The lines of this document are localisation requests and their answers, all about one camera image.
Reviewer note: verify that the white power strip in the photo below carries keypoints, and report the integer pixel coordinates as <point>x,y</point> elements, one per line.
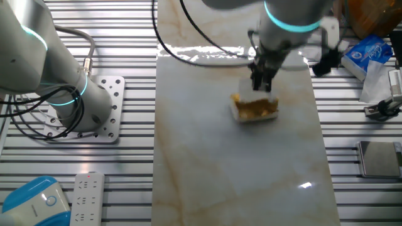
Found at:
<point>88,201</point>

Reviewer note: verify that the silver camera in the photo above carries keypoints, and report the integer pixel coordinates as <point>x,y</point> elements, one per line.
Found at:
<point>395,81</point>

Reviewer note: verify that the metal clamp stand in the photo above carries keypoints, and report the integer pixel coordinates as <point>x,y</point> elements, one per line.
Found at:
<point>381,110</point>

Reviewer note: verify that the grey square metal plate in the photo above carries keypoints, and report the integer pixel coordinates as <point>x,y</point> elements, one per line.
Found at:
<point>380,158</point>

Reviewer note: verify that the gold tissue pack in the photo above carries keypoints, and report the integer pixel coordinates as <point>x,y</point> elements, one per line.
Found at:
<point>254,110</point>

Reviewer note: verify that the blue white control device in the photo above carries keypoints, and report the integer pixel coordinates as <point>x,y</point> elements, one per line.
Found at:
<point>31,204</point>

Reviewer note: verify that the black flat panel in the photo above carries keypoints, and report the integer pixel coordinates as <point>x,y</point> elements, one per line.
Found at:
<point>396,47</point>

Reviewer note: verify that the marble pattern board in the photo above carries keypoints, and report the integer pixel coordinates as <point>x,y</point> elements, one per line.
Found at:
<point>220,175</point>

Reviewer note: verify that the flat loose white tissue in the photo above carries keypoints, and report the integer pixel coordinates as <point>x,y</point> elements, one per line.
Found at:
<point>377,81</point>

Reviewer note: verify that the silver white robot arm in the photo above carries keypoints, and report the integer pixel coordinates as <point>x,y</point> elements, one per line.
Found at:
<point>31,47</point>

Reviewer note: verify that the white napkin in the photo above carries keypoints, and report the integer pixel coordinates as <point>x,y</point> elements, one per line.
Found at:
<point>248,94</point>

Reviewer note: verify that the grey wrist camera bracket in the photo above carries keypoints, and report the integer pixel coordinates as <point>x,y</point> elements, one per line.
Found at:
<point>329,31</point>

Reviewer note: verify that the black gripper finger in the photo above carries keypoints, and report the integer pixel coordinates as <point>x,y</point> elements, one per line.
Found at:
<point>267,83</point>
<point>256,81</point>

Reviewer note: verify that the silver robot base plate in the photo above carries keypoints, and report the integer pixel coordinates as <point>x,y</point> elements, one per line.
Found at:
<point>113,94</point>

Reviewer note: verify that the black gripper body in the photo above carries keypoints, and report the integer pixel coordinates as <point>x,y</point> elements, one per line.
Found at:
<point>267,62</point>

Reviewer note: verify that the blue tissue pack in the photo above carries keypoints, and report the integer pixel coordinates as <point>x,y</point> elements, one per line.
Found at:
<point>367,53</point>

